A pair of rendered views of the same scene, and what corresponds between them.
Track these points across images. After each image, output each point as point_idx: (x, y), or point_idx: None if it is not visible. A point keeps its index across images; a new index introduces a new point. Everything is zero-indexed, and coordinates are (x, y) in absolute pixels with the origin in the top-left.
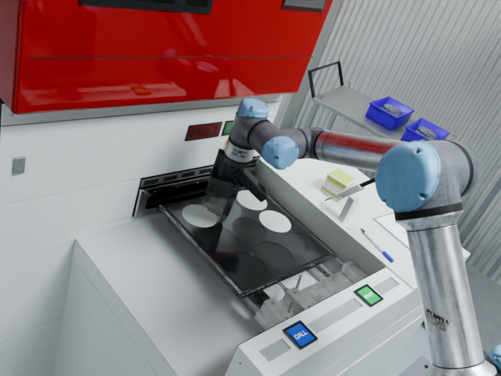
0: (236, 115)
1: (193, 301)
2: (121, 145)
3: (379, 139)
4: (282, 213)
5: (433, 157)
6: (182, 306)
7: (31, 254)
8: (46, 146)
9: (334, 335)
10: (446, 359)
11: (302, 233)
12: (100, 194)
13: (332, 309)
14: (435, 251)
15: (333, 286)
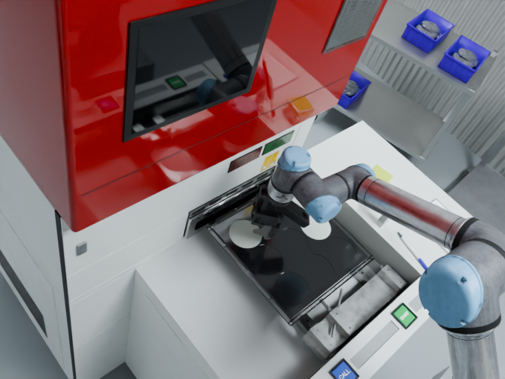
0: (279, 165)
1: (246, 323)
2: (169, 199)
3: (422, 206)
4: None
5: (476, 287)
6: (237, 330)
7: (100, 291)
8: (103, 227)
9: (373, 368)
10: None
11: (341, 236)
12: (153, 235)
13: (372, 338)
14: (472, 358)
15: (371, 294)
